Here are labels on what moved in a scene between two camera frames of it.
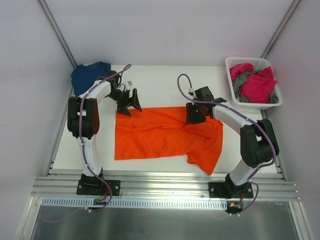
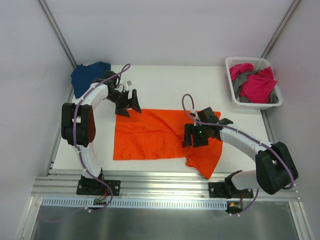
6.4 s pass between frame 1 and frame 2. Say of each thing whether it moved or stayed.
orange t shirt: stayed
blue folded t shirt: stayed
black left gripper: stayed
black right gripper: moved
